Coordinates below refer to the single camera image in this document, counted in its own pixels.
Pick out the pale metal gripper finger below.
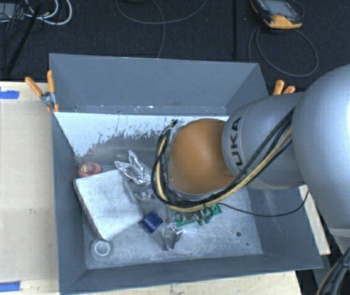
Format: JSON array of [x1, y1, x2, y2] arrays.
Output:
[[170, 224, 185, 249], [162, 226, 173, 251]]

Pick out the blue block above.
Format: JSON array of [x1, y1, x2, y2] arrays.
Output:
[[140, 210, 164, 234]]

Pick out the clear crinkled plastic thing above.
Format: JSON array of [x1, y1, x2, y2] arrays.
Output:
[[114, 150, 157, 202]]

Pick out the clear round lid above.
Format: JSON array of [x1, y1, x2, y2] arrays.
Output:
[[89, 238, 114, 261]]

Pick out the white cloth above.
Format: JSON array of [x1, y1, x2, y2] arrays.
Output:
[[73, 169, 145, 242]]

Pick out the red toy fruit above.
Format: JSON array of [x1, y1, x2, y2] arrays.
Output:
[[77, 161, 103, 178]]

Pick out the grey metal bin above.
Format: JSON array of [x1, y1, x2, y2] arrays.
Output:
[[48, 53, 324, 294]]

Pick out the pale wood flat board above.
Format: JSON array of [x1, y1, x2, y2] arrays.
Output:
[[0, 99, 59, 283]]

